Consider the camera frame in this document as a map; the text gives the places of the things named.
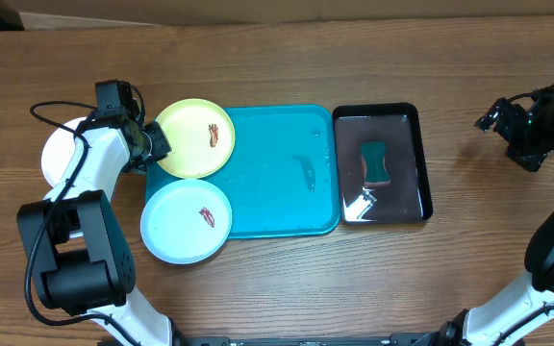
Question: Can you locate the black water tray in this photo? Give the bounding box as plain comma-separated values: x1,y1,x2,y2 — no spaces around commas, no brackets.
333,103,433,224

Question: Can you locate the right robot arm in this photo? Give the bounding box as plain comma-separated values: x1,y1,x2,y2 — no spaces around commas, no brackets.
416,84,554,345

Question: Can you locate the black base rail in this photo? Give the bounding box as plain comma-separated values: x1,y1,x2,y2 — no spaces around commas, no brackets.
173,333,440,346

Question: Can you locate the teal plastic tray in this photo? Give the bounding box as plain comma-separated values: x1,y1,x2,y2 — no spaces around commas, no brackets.
145,104,340,239

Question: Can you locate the white plate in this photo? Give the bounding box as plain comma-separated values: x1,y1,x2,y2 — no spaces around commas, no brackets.
40,128,75,187

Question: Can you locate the cardboard panel at back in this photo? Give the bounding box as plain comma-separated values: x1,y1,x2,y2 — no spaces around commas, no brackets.
8,0,554,25

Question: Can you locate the yellow-green plate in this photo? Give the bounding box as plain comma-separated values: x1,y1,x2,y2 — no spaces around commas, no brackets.
156,98,236,179

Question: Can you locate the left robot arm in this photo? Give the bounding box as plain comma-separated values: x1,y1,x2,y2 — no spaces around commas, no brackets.
16,80,185,345

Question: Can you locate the green scrubbing sponge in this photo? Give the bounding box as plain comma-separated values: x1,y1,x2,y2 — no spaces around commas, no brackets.
360,141,390,188

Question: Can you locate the light blue plate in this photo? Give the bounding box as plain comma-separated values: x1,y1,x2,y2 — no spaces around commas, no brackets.
140,180,233,265

